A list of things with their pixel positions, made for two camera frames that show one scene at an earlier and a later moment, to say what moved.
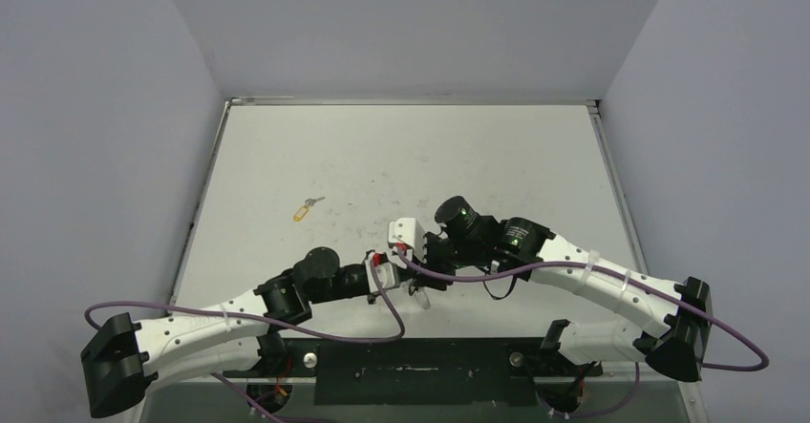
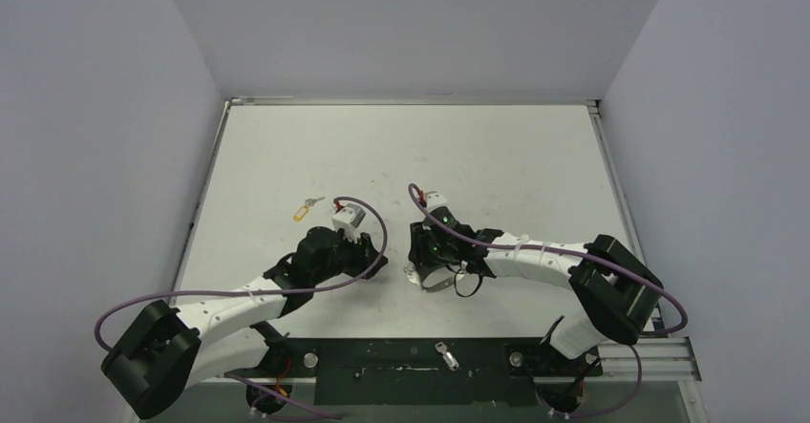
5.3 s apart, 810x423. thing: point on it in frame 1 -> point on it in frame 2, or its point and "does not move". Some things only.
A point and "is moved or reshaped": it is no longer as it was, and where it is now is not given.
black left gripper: (372, 298) -> (363, 252)
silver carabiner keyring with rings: (420, 294) is moved or reshaped
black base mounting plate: (421, 371) does not move
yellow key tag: (301, 213) does not move
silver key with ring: (311, 201) does not move
